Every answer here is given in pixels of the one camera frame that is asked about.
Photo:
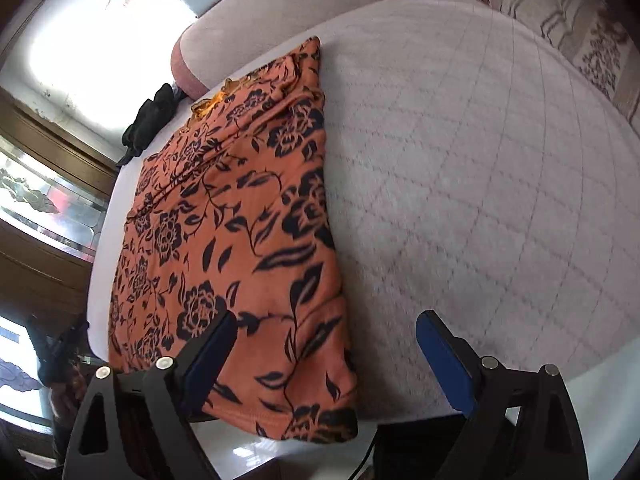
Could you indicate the orange black floral garment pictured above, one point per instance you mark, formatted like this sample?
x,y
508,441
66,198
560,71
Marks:
x,y
250,210

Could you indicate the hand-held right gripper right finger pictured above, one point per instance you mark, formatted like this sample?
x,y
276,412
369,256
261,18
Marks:
x,y
445,360

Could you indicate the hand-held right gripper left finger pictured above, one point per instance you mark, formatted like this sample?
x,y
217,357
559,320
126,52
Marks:
x,y
215,355

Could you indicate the quilted grey bed blanket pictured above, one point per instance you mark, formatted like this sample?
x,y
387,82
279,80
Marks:
x,y
475,185

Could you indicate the pink quilted bolster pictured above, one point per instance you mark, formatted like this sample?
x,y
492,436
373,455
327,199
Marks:
x,y
280,15

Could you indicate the black cloth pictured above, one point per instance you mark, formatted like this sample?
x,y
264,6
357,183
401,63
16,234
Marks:
x,y
147,120

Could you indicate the wooden cabinet with glass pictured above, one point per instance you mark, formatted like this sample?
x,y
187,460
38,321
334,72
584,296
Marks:
x,y
45,130

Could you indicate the striped floral blanket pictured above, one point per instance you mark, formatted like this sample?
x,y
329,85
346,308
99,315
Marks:
x,y
550,10

